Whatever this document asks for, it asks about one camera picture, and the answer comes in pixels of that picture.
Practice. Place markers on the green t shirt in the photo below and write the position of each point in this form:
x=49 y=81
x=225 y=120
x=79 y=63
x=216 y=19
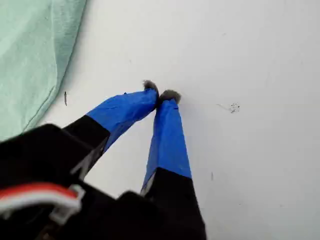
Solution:
x=30 y=50

